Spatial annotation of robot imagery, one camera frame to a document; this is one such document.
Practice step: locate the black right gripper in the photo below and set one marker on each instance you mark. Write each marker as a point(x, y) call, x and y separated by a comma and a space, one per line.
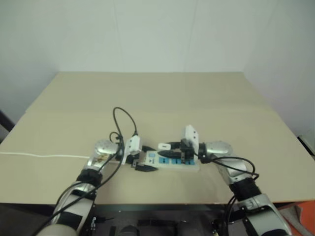
point(187, 154)

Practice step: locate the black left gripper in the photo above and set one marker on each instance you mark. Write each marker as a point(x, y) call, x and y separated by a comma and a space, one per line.
point(135, 164)

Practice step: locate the white charger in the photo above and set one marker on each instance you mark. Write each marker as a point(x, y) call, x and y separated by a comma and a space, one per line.
point(163, 146)

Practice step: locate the white power strip blue sockets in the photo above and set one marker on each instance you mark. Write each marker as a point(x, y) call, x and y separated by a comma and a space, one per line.
point(172, 166)

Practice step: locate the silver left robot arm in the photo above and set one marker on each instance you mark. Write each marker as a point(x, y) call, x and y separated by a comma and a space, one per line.
point(103, 148)

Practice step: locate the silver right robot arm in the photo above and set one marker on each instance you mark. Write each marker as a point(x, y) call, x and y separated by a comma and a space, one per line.
point(219, 147)

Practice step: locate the dark rounded shape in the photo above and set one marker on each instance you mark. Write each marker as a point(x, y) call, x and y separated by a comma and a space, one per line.
point(128, 231)

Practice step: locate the grey white box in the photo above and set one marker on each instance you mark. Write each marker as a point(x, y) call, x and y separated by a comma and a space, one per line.
point(308, 142)

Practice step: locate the grey cloth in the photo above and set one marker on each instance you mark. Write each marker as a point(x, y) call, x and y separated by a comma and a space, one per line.
point(291, 216)

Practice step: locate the dark furniture piece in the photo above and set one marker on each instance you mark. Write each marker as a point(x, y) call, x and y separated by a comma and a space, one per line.
point(5, 125)

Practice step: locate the orange object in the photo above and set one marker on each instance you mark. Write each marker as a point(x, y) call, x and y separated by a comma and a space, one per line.
point(306, 216)

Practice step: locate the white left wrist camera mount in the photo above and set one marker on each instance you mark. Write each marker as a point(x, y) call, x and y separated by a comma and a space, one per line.
point(134, 145)

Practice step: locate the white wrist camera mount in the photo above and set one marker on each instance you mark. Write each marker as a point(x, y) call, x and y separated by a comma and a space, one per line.
point(191, 136)
point(134, 145)

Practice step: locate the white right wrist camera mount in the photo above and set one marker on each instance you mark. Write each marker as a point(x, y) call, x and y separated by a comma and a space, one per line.
point(191, 136)

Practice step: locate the black table frame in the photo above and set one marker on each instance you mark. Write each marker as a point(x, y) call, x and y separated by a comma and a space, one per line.
point(160, 209)

